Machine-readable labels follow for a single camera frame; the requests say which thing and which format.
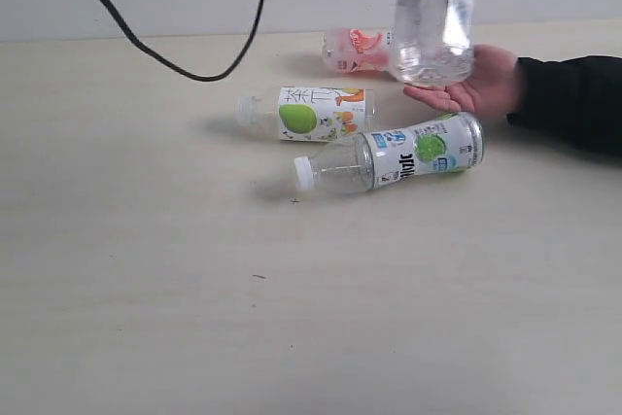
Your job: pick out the pink white drink bottle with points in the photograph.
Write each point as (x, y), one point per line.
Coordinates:
(351, 50)

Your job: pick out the clear blue-label water bottle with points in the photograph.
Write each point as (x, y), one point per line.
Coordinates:
(432, 42)

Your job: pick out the green pear tea bottle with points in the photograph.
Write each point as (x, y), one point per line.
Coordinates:
(307, 113)

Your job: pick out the lime label clear bottle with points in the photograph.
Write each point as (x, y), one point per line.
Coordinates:
(371, 160)

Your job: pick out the black sleeved forearm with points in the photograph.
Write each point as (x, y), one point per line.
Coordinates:
(577, 101)

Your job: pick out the person's open hand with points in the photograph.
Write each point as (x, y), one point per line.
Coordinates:
(493, 89)

